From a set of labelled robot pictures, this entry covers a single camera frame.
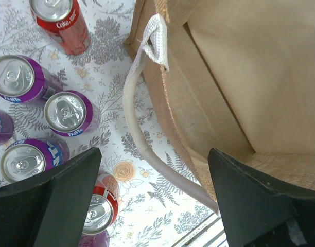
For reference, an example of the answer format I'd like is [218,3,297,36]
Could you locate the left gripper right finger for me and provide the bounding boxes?
[208,149,315,246]

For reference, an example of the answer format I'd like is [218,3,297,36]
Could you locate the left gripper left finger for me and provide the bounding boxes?
[0,148,101,246]

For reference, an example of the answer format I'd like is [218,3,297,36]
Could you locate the purple fanta can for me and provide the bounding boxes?
[79,230,110,247]
[0,138,70,183]
[0,109,14,145]
[0,55,63,106]
[44,90,101,137]

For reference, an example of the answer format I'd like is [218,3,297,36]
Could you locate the brown jute canvas bag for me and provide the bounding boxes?
[123,1,315,212]

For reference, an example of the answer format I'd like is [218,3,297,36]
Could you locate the red coke can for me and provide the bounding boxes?
[29,0,91,56]
[82,172,119,235]

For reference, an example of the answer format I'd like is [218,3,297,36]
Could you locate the red coke can front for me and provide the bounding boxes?
[82,172,119,235]

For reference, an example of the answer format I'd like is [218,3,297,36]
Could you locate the purple fanta can front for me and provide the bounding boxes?
[79,230,110,247]

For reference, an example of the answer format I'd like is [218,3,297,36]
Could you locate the floral patterned tablecloth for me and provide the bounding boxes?
[0,1,228,246]

